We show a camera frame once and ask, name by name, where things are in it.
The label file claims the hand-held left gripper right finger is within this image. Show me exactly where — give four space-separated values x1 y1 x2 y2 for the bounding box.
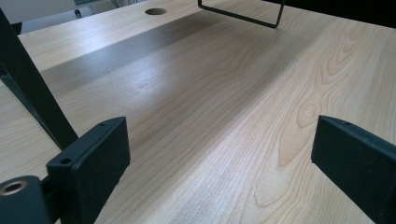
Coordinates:
310 115 396 224

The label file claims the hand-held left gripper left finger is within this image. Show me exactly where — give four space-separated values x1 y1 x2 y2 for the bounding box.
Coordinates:
46 116 132 224

